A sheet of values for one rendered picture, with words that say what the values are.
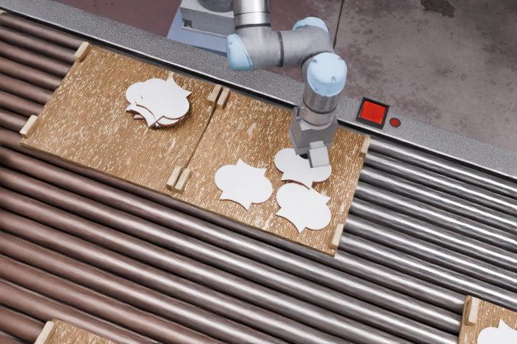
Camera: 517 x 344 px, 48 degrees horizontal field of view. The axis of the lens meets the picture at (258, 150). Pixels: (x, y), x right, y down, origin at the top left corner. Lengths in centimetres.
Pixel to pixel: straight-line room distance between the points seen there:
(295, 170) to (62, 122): 60
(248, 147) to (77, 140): 43
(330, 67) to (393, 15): 212
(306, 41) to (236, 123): 40
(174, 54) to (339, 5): 168
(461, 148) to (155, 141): 81
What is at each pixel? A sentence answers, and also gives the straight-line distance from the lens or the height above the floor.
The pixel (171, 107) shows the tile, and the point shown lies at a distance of 147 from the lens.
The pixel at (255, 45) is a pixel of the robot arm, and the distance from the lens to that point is 118.
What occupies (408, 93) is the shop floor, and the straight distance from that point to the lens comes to 291.
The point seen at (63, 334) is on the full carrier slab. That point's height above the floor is 94.
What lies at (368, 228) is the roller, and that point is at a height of 92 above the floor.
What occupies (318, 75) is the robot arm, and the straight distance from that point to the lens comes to 112.
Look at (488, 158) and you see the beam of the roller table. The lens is 165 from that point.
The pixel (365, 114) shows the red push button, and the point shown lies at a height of 93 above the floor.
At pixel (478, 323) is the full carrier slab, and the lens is 141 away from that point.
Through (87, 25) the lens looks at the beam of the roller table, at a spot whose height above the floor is 92.
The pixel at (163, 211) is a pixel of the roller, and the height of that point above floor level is 92.
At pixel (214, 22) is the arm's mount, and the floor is 93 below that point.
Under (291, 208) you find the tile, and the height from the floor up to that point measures 95.
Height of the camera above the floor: 218
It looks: 58 degrees down
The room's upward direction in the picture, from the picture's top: 8 degrees clockwise
